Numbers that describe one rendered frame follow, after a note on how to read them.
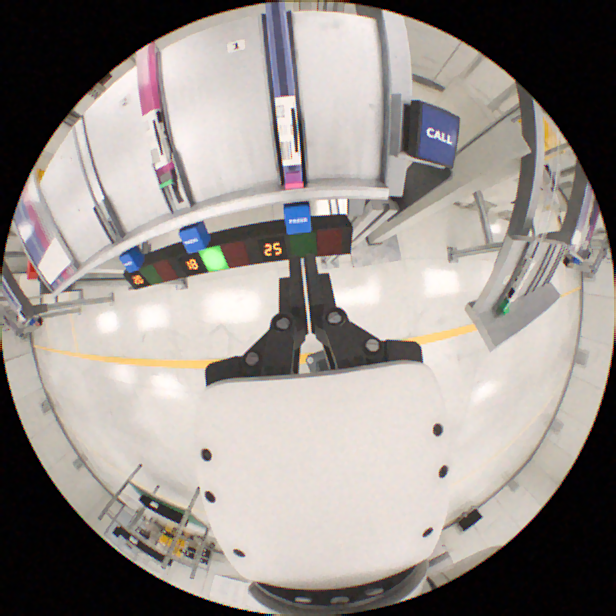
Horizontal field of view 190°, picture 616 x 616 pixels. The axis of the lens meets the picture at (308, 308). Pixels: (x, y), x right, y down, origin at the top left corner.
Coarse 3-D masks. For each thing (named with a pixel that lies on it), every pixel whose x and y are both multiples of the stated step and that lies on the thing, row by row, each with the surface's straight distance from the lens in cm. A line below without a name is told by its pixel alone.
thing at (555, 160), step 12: (552, 132) 26; (552, 144) 25; (552, 156) 25; (552, 168) 25; (552, 180) 25; (552, 192) 25; (552, 204) 25; (540, 216) 25; (540, 228) 25; (540, 240) 25; (528, 252) 26; (504, 300) 28
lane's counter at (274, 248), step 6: (258, 240) 23; (264, 240) 23; (270, 240) 23; (276, 240) 22; (282, 240) 22; (264, 246) 23; (270, 246) 23; (276, 246) 23; (282, 246) 23; (264, 252) 24; (270, 252) 24; (276, 252) 23; (282, 252) 23; (264, 258) 24; (270, 258) 24; (276, 258) 24; (282, 258) 24
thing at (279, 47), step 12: (276, 12) 21; (276, 24) 20; (276, 36) 19; (288, 36) 19; (276, 48) 18; (288, 48) 18; (276, 60) 17; (288, 60) 17; (276, 72) 17; (288, 72) 17; (276, 84) 17; (288, 84) 17; (276, 96) 16; (288, 96) 16; (288, 168) 17; (300, 168) 17; (288, 180) 17; (300, 180) 17
